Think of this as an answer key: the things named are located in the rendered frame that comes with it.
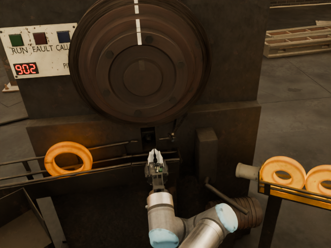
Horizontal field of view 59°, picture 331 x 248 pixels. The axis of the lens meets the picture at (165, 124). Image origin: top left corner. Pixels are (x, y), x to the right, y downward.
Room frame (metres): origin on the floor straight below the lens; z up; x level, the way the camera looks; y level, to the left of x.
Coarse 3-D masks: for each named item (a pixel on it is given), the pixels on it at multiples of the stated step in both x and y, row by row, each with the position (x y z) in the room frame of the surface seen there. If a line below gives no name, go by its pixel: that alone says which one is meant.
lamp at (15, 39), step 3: (9, 36) 1.00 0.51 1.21; (12, 36) 1.00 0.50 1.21; (15, 36) 1.00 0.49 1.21; (18, 36) 1.00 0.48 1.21; (12, 39) 1.00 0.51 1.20; (15, 39) 1.00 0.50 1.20; (18, 39) 1.00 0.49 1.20; (21, 39) 1.01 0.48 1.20; (12, 42) 1.00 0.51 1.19; (15, 42) 1.00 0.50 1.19; (18, 42) 1.00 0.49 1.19; (21, 42) 1.00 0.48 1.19; (12, 45) 1.00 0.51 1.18; (15, 45) 1.00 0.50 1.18; (18, 45) 1.00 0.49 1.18
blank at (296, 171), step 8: (272, 160) 0.82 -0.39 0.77; (280, 160) 0.80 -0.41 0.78; (288, 160) 0.79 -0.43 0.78; (264, 168) 0.82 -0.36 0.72; (272, 168) 0.81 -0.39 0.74; (280, 168) 0.79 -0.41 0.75; (288, 168) 0.78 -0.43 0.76; (296, 168) 0.77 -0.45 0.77; (264, 176) 0.82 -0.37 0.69; (272, 176) 0.81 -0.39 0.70; (296, 176) 0.77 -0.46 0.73; (304, 176) 0.76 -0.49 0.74; (280, 184) 0.79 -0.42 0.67; (288, 184) 0.78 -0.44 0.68; (296, 184) 0.76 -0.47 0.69; (280, 192) 0.79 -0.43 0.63
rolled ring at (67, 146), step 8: (56, 144) 0.92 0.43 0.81; (64, 144) 0.91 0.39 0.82; (72, 144) 0.92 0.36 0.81; (80, 144) 0.94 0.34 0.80; (48, 152) 0.90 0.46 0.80; (56, 152) 0.90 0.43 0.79; (64, 152) 0.90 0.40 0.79; (72, 152) 0.90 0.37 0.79; (80, 152) 0.91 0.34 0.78; (88, 152) 0.93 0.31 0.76; (48, 160) 0.89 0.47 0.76; (88, 160) 0.91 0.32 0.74; (48, 168) 0.89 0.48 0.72; (56, 168) 0.91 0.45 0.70; (80, 168) 0.93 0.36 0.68; (88, 168) 0.91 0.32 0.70
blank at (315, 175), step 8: (312, 168) 0.77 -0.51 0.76; (320, 168) 0.74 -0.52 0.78; (328, 168) 0.73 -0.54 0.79; (312, 176) 0.74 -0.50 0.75; (320, 176) 0.73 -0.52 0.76; (328, 176) 0.72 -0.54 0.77; (312, 184) 0.74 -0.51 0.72; (320, 184) 0.75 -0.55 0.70; (320, 192) 0.72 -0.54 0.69; (328, 192) 0.72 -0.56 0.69
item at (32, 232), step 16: (16, 192) 0.77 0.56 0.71; (0, 208) 0.73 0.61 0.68; (16, 208) 0.76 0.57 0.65; (32, 208) 0.76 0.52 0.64; (0, 224) 0.72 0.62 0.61; (16, 224) 0.72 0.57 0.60; (32, 224) 0.71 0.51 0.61; (0, 240) 0.66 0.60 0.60; (16, 240) 0.65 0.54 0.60; (32, 240) 0.65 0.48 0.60; (48, 240) 0.64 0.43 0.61
